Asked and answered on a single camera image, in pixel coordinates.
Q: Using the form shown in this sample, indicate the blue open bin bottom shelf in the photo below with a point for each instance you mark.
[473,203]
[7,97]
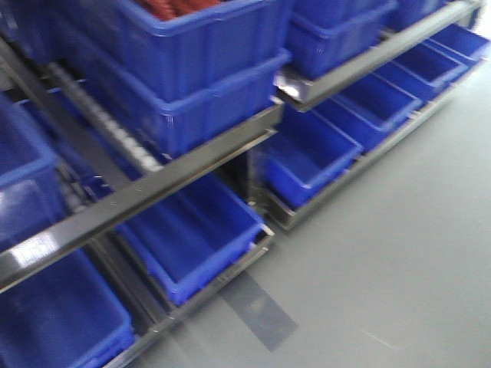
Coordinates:
[191,236]

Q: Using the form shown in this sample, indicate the blue bin with red parts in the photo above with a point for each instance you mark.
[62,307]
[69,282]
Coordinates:
[178,57]

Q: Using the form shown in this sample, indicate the dark metal shelf rack left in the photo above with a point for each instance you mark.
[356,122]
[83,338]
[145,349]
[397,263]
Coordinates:
[92,227]

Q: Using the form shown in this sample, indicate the blue open bin right rack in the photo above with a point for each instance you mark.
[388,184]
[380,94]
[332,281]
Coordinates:
[422,71]
[369,110]
[307,153]

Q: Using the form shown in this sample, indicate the blue stacked lower bin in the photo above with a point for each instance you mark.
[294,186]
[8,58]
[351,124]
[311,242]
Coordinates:
[174,129]

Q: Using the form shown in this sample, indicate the blue bin upper right rack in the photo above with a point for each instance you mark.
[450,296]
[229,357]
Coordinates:
[316,50]

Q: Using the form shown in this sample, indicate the blue bin left middle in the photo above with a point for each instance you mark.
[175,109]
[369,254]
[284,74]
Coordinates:
[31,200]

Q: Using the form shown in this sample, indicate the blue bin bottom left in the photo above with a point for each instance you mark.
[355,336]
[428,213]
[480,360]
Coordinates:
[64,316]

